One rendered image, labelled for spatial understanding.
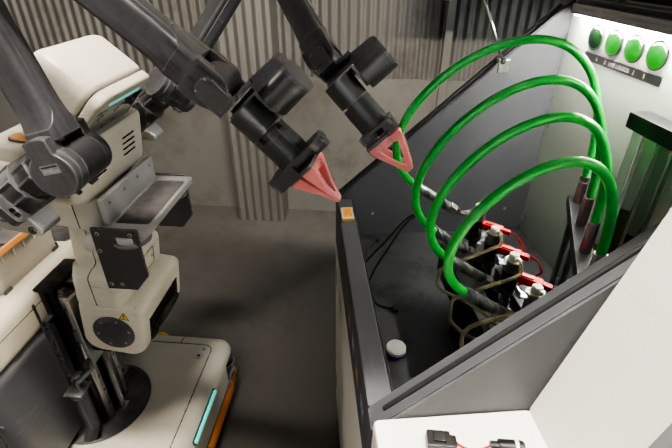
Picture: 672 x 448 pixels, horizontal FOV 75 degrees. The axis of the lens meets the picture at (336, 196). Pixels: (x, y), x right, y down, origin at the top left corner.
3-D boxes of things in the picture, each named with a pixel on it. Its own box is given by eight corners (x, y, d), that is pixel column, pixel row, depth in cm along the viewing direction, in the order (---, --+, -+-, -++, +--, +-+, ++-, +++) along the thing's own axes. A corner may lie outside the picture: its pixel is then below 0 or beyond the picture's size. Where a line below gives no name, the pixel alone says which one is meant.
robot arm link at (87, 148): (41, 153, 75) (18, 167, 70) (75, 121, 71) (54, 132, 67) (83, 192, 78) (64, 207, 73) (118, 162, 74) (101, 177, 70)
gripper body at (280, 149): (320, 152, 62) (282, 116, 60) (276, 193, 67) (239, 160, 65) (329, 136, 68) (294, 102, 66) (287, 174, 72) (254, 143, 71)
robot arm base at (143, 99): (136, 92, 116) (112, 106, 106) (156, 74, 113) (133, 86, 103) (161, 118, 119) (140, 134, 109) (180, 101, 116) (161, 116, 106)
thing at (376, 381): (336, 246, 126) (336, 199, 118) (351, 246, 127) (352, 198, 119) (364, 466, 72) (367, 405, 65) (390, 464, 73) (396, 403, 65)
